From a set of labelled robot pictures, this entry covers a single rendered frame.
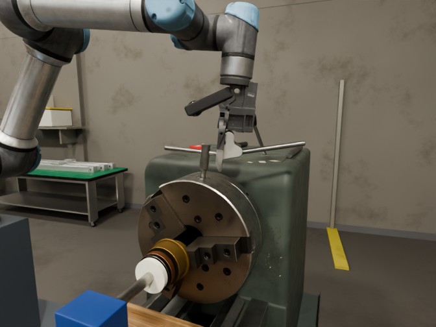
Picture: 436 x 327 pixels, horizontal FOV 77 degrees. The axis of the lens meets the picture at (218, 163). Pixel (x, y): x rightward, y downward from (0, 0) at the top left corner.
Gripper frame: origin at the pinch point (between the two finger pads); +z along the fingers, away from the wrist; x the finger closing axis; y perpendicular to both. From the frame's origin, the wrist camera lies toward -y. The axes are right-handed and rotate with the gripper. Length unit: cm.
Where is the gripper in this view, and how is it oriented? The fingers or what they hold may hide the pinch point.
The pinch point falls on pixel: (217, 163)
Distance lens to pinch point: 66.8
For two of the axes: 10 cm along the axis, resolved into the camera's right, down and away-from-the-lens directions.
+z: -1.0, 9.7, 2.0
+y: 9.9, 1.1, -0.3
